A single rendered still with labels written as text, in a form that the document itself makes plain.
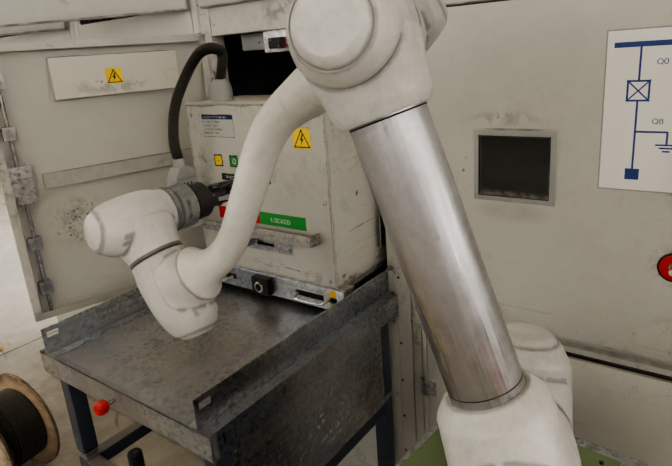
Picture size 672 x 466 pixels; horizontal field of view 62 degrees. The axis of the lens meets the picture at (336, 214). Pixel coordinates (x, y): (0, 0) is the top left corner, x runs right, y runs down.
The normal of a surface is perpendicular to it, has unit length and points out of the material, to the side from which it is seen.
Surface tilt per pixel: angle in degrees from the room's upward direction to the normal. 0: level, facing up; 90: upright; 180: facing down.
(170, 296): 79
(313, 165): 90
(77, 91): 90
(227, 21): 90
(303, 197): 90
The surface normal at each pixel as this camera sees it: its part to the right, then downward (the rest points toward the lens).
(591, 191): -0.58, 0.27
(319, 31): -0.32, 0.14
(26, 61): 0.62, 0.18
